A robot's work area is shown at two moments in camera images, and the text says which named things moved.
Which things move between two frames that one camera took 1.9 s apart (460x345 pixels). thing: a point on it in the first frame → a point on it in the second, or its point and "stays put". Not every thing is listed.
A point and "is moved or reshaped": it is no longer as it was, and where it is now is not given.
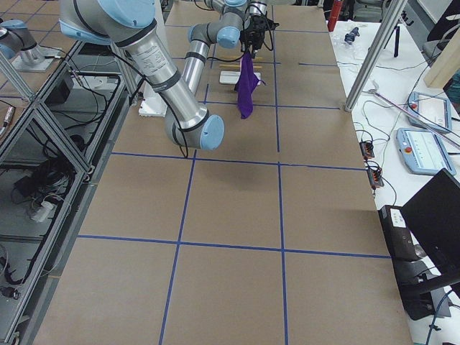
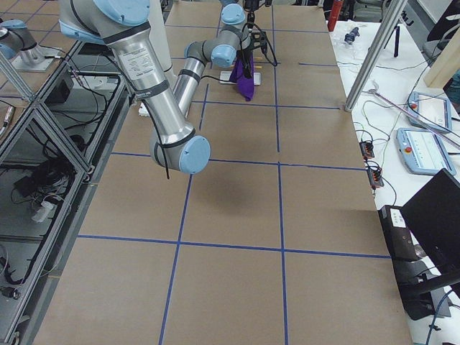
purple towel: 247,85 is moved or reshaped
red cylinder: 335,14 stays put
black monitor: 433,216 stays put
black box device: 399,240 stays put
